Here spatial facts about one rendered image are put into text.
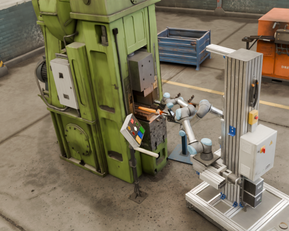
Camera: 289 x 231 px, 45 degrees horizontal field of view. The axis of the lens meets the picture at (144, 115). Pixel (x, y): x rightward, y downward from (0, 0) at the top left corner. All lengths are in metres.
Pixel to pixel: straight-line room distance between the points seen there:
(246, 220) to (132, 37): 2.48
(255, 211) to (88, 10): 2.93
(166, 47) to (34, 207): 4.93
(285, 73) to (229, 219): 4.05
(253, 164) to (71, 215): 2.41
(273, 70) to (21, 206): 5.30
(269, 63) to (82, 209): 4.72
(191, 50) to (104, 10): 4.50
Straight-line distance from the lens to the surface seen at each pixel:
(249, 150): 3.64
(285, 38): 7.08
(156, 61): 4.73
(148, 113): 4.57
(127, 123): 4.01
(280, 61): 7.41
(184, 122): 3.88
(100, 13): 3.88
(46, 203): 5.04
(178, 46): 8.20
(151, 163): 4.93
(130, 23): 4.19
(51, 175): 5.49
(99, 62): 4.27
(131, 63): 4.21
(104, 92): 4.43
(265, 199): 4.47
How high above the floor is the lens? 3.29
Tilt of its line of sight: 31 degrees down
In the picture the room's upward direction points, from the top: 6 degrees counter-clockwise
